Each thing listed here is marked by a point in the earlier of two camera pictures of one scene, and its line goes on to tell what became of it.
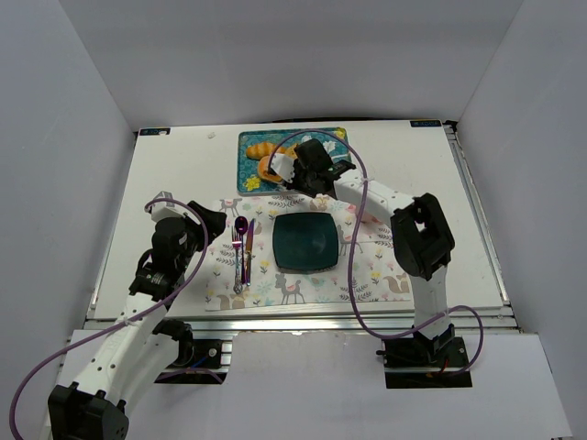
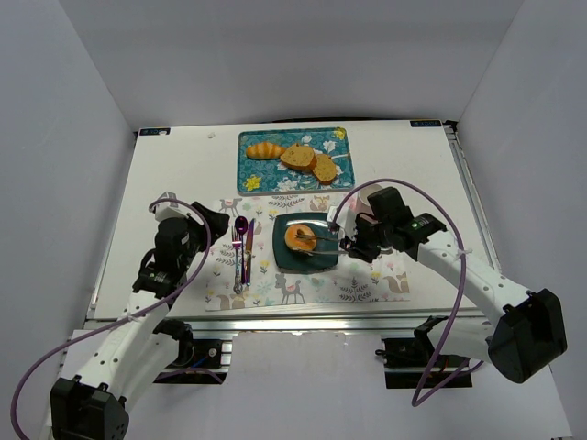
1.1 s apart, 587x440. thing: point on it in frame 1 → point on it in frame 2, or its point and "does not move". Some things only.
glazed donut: (262, 166) → (300, 244)
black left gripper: (202, 220) does not move
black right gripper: (302, 171) → (359, 240)
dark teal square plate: (305, 243) does not move
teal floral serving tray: (337, 141) does not move
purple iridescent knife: (248, 251) does not move
